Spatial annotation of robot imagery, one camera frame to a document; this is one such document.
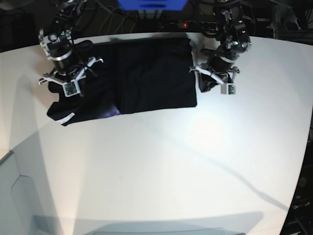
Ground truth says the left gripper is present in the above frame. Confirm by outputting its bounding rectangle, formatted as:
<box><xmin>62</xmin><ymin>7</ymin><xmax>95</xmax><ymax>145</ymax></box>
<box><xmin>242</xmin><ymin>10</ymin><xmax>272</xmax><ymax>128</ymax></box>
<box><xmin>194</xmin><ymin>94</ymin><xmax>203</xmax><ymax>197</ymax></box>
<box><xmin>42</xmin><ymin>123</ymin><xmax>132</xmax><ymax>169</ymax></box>
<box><xmin>189</xmin><ymin>63</ymin><xmax>240</xmax><ymax>85</ymax></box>

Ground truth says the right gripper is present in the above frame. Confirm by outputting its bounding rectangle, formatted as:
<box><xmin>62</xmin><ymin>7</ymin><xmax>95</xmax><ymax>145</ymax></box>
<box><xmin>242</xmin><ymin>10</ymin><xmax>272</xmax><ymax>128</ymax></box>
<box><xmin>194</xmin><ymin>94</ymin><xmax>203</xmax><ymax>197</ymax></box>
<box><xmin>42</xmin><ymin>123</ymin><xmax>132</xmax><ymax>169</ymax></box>
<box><xmin>39</xmin><ymin>57</ymin><xmax>104</xmax><ymax>86</ymax></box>

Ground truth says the black T-shirt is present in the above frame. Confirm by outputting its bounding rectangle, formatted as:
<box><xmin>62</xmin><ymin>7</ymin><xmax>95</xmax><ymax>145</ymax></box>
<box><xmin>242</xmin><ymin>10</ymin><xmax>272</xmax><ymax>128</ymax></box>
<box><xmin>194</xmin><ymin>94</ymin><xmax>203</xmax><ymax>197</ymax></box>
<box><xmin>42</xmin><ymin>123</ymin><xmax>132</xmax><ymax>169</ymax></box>
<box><xmin>47</xmin><ymin>36</ymin><xmax>197</xmax><ymax>126</ymax></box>

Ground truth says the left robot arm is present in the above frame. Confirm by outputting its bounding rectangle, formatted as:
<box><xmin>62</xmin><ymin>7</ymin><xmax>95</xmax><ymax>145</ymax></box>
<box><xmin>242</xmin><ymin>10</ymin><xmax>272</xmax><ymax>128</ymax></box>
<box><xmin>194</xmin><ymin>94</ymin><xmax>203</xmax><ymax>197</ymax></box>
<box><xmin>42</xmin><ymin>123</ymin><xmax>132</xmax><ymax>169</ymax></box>
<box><xmin>193</xmin><ymin>0</ymin><xmax>251</xmax><ymax>93</ymax></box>

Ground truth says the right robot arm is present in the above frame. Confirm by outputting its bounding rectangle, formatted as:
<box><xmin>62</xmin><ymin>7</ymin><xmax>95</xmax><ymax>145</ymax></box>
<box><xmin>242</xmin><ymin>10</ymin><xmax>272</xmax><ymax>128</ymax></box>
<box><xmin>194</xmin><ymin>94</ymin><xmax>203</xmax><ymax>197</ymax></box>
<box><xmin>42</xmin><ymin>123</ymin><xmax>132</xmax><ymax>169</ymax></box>
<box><xmin>39</xmin><ymin>0</ymin><xmax>193</xmax><ymax>98</ymax></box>

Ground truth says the black power strip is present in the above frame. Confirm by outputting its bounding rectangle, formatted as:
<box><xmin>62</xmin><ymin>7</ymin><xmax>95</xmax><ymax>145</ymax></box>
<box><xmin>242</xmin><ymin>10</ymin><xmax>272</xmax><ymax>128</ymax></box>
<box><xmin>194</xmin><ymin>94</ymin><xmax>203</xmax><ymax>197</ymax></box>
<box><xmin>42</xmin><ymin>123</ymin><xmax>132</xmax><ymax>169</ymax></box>
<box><xmin>168</xmin><ymin>21</ymin><xmax>218</xmax><ymax>31</ymax></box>

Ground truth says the blue box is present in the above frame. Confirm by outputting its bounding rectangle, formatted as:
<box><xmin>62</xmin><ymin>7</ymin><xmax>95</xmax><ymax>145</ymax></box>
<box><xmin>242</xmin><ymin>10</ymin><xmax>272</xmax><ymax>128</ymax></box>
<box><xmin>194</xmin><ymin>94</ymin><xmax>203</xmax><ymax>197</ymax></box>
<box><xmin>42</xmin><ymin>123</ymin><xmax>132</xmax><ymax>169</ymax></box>
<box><xmin>117</xmin><ymin>0</ymin><xmax>188</xmax><ymax>11</ymax></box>

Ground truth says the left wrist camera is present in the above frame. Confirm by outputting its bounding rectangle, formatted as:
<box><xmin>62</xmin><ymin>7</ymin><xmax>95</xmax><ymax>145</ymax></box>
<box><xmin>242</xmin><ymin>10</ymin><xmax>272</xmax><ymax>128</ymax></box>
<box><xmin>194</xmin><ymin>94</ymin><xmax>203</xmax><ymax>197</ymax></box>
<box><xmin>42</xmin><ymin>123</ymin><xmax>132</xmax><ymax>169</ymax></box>
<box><xmin>221</xmin><ymin>83</ymin><xmax>236</xmax><ymax>95</ymax></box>

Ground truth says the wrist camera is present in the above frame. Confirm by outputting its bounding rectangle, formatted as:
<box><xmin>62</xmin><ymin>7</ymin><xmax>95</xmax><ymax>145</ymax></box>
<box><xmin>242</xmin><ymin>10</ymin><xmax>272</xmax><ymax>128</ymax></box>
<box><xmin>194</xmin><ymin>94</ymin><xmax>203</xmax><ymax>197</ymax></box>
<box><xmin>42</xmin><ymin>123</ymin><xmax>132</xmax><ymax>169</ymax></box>
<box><xmin>221</xmin><ymin>83</ymin><xmax>236</xmax><ymax>95</ymax></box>
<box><xmin>62</xmin><ymin>80</ymin><xmax>81</xmax><ymax>97</ymax></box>

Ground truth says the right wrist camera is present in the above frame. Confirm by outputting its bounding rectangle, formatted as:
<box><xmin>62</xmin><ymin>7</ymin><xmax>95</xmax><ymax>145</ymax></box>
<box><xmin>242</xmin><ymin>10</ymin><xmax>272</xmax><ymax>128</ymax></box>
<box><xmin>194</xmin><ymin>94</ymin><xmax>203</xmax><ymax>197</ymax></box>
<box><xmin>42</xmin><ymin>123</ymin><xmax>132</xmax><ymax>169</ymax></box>
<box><xmin>62</xmin><ymin>80</ymin><xmax>81</xmax><ymax>97</ymax></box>

